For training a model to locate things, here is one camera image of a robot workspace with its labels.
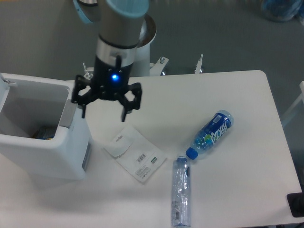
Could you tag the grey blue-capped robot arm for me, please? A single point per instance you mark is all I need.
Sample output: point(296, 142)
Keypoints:
point(120, 26)

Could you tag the clear crushed plastic bottle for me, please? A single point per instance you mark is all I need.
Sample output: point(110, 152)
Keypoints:
point(181, 193)

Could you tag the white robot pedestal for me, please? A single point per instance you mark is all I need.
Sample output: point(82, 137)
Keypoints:
point(147, 35)

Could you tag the white metal base frame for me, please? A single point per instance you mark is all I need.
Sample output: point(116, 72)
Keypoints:
point(155, 69)

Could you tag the black device at table edge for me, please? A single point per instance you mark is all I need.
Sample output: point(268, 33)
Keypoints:
point(296, 204)

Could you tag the trash inside can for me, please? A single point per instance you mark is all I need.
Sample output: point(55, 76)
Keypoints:
point(45, 133)

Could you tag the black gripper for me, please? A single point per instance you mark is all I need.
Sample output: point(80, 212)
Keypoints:
point(110, 80)

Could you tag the blue labelled plastic bottle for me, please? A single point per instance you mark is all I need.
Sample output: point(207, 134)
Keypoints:
point(210, 133)

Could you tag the white plastic package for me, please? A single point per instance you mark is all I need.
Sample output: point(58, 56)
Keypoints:
point(137, 155)

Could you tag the white trash can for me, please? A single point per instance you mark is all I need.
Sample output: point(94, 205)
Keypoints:
point(26, 104)

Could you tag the blue plastic bag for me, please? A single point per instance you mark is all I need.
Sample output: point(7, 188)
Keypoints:
point(280, 10)

